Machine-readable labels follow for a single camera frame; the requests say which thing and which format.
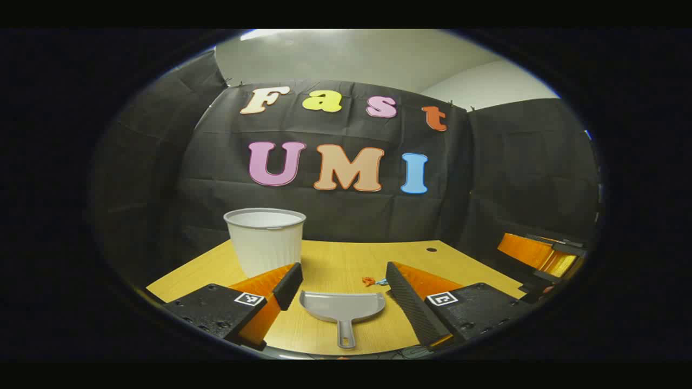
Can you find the grey plastic dustpan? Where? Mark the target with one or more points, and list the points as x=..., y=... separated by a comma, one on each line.
x=340, y=305

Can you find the white ribbed garbage bin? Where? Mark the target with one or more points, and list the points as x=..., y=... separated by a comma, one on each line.
x=265, y=243

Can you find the wooden desktop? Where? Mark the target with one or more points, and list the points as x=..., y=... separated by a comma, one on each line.
x=335, y=265

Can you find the orange paper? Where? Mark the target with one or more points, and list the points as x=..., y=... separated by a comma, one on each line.
x=368, y=281

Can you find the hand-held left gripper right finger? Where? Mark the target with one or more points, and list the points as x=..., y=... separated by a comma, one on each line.
x=411, y=302

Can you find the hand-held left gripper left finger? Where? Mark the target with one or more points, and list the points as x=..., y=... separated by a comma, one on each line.
x=289, y=283

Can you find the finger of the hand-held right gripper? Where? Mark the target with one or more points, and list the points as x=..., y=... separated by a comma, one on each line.
x=524, y=249

